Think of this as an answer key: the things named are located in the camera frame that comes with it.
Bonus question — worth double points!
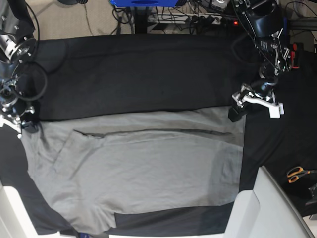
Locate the white chair back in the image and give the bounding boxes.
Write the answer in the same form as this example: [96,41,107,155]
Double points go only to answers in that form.
[223,166,314,238]

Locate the blue plastic box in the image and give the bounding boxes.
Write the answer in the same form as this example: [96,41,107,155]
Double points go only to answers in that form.
[109,0,178,7]

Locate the grey T-shirt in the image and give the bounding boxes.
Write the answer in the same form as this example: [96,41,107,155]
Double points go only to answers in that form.
[21,107,246,235]

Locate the orange handled scissors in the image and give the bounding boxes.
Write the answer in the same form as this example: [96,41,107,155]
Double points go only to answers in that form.
[286,166,317,183]

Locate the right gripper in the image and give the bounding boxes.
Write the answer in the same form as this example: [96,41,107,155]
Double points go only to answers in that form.
[0,99,39,133]

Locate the red black clamp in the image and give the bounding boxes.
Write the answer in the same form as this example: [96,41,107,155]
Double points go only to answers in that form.
[291,42,304,69]

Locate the white chair part left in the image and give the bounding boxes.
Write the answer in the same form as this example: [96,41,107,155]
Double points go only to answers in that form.
[0,183,38,238]

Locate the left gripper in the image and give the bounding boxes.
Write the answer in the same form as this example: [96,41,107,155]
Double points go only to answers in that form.
[228,78,278,122]

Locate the black object right edge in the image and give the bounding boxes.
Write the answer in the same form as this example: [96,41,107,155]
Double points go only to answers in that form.
[306,184,317,206]

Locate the black metal stand post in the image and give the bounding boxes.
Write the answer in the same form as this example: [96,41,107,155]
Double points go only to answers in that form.
[131,6,152,34]

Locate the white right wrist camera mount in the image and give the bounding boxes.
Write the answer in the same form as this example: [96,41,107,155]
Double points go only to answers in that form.
[0,115,22,139]

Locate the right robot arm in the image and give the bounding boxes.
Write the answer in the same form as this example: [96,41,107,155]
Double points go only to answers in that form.
[0,0,252,133]

